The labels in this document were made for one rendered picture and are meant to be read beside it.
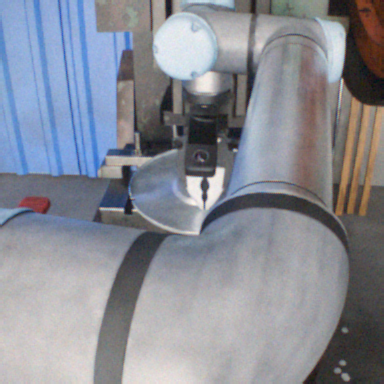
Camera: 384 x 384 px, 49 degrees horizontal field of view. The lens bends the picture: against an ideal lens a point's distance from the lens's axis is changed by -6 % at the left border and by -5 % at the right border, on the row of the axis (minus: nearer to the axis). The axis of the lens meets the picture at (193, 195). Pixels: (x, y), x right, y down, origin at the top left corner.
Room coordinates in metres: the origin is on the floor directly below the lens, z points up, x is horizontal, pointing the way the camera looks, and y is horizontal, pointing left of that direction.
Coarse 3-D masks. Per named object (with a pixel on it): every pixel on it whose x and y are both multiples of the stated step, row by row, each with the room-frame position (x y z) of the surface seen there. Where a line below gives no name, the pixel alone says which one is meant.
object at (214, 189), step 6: (222, 168) 0.62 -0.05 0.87; (216, 174) 0.62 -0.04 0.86; (222, 174) 0.62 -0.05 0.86; (210, 180) 0.62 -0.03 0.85; (216, 180) 0.62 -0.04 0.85; (210, 186) 0.62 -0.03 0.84; (216, 186) 0.62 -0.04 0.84; (222, 186) 0.62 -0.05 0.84; (210, 192) 0.62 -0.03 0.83; (216, 192) 0.62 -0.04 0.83; (210, 198) 0.62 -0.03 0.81; (216, 198) 0.62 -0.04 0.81; (210, 204) 0.62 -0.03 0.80
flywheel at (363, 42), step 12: (348, 0) 1.10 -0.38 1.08; (360, 0) 1.03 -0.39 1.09; (360, 12) 1.00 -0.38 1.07; (372, 12) 0.98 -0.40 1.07; (360, 24) 0.97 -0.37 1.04; (372, 24) 0.94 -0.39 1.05; (360, 36) 0.96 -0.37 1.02; (372, 36) 0.89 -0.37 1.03; (360, 48) 0.95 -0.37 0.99; (372, 48) 0.87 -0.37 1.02; (372, 60) 0.86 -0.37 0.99; (372, 72) 0.84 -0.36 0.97
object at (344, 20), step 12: (336, 0) 1.31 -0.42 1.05; (336, 12) 1.01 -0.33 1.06; (348, 12) 1.24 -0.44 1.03; (348, 24) 0.96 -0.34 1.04; (348, 36) 1.10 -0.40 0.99; (348, 48) 1.05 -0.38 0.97; (348, 60) 0.99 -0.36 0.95; (360, 60) 1.00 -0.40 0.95; (348, 72) 0.94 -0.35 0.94; (360, 72) 0.94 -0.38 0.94; (348, 84) 0.88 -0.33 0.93; (360, 84) 0.89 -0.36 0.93; (372, 84) 0.89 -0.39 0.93; (360, 96) 0.80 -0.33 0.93; (372, 96) 0.81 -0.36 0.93
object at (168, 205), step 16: (160, 160) 0.79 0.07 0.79; (176, 160) 0.79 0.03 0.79; (144, 176) 0.73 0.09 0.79; (160, 176) 0.73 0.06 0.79; (176, 176) 0.73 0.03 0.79; (144, 192) 0.68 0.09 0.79; (160, 192) 0.68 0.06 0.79; (176, 192) 0.68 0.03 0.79; (224, 192) 0.67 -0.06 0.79; (144, 208) 0.63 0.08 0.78; (160, 208) 0.63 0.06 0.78; (176, 208) 0.63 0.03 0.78; (192, 208) 0.63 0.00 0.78; (208, 208) 0.63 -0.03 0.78; (160, 224) 0.58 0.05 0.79; (176, 224) 0.59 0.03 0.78; (192, 224) 0.59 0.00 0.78
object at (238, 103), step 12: (180, 0) 0.80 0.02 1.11; (240, 0) 0.79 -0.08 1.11; (252, 0) 0.79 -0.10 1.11; (252, 12) 0.79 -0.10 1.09; (180, 84) 0.80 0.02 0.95; (240, 84) 0.79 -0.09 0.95; (180, 96) 0.80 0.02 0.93; (240, 96) 0.79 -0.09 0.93; (180, 108) 0.80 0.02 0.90; (228, 108) 0.76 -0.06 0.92; (240, 108) 0.79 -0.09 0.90
